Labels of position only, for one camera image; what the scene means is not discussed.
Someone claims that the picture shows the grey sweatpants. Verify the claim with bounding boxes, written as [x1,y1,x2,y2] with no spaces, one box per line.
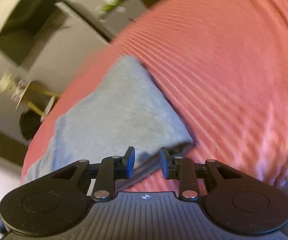
[23,56,194,191]

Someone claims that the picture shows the black bag on floor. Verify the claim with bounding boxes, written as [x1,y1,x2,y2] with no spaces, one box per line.
[19,109,41,141]

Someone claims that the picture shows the yellow legged side table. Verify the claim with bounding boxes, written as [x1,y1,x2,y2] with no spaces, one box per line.
[11,81,61,122]

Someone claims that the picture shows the red ribbed bedspread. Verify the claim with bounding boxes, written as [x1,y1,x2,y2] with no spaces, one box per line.
[22,0,288,186]

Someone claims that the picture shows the white vase decoration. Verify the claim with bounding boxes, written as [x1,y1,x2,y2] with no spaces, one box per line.
[0,72,18,95]

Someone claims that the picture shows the white tall standing panel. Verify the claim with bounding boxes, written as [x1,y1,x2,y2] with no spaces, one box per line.
[55,0,114,42]

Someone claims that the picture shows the grey drawer cabinet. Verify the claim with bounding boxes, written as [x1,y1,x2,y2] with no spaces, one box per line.
[100,0,147,35]

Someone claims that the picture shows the wall mounted television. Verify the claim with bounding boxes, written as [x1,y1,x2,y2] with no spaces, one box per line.
[0,0,67,67]

